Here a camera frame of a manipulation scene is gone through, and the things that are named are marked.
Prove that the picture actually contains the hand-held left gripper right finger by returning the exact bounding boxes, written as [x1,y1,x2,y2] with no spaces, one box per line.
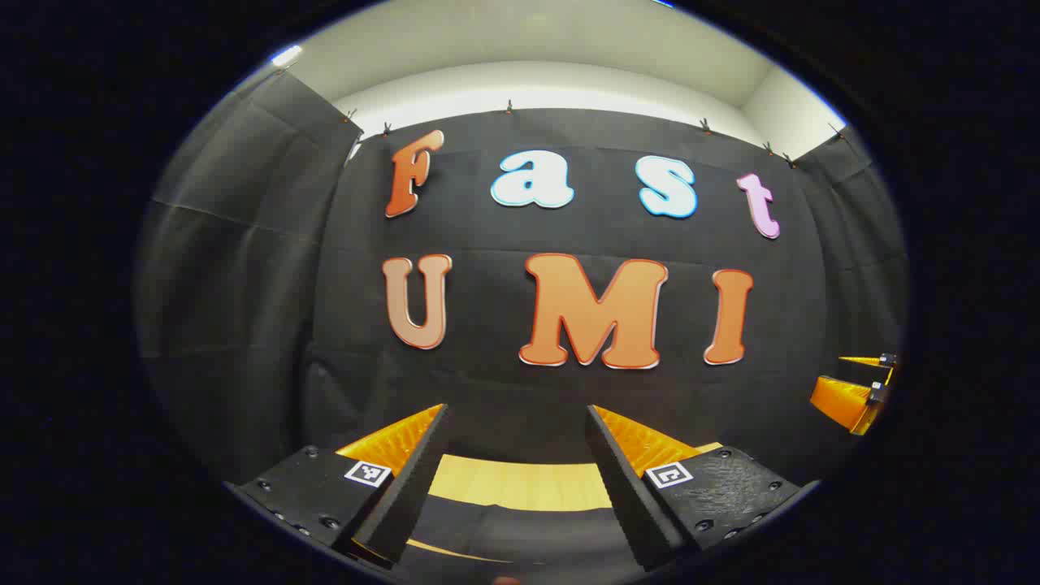
[583,403,820,572]

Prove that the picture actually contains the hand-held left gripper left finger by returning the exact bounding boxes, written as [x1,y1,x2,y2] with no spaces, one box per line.
[223,402,450,570]

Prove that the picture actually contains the dark grey jeans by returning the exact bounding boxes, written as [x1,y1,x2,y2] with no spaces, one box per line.
[402,494,639,570]

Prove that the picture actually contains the black backdrop cloth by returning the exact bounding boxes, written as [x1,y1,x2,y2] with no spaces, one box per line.
[134,69,909,498]

